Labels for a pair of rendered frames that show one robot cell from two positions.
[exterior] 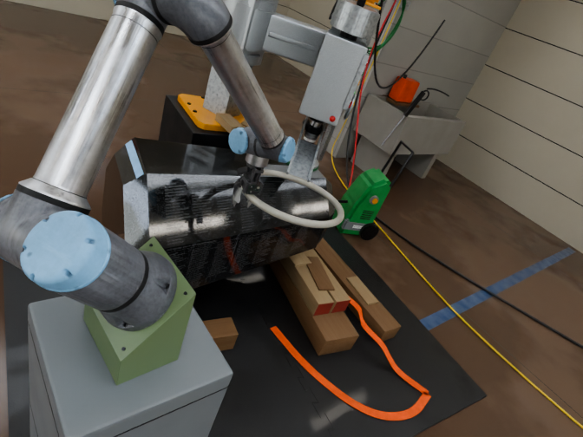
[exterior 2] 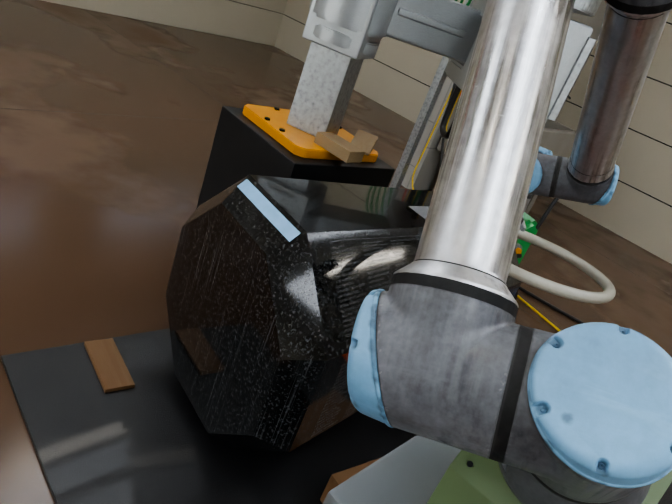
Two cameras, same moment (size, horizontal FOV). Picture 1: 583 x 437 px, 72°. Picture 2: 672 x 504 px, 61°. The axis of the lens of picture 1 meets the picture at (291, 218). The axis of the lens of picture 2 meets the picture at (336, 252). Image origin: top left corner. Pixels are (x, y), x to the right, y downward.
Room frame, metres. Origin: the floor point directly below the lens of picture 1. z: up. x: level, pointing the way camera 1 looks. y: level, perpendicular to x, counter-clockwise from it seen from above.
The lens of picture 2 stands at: (0.10, 0.72, 1.47)
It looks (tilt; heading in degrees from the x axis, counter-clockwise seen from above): 25 degrees down; 353
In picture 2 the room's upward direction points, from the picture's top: 21 degrees clockwise
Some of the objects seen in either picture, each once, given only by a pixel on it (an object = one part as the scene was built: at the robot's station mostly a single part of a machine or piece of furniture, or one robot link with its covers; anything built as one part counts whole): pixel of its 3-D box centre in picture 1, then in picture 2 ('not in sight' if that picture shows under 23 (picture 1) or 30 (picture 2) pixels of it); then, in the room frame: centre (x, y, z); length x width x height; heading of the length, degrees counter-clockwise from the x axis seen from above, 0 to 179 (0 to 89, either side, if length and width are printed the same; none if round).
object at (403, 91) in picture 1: (406, 89); not in sight; (5.15, -0.71, 1.00); 0.50 x 0.22 x 0.33; 138
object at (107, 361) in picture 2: not in sight; (108, 363); (1.68, 1.14, 0.02); 0.25 x 0.10 x 0.01; 39
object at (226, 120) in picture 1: (229, 123); (339, 147); (2.47, 0.60, 0.81); 0.20 x 0.10 x 0.05; 50
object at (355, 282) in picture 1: (362, 290); not in sight; (2.22, -0.63, 0.13); 0.25 x 0.10 x 0.01; 41
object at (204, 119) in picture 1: (220, 114); (311, 132); (2.69, 0.73, 0.76); 0.49 x 0.49 x 0.05; 42
